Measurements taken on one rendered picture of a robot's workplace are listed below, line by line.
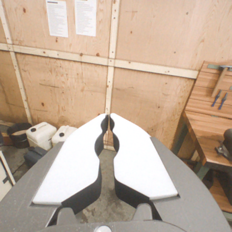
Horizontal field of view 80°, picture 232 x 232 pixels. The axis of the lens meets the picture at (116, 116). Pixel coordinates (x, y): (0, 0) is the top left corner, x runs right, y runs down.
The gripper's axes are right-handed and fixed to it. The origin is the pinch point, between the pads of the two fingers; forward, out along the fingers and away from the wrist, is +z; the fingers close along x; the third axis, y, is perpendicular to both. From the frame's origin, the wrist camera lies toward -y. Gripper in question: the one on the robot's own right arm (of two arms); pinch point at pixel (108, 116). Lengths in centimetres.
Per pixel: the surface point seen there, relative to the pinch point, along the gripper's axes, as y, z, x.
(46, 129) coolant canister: 98, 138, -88
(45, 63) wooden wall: 23, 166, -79
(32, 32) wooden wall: -9, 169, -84
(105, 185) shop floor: 145, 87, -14
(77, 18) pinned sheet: -20, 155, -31
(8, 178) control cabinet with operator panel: 80, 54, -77
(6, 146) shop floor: 126, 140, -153
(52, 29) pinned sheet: -12, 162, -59
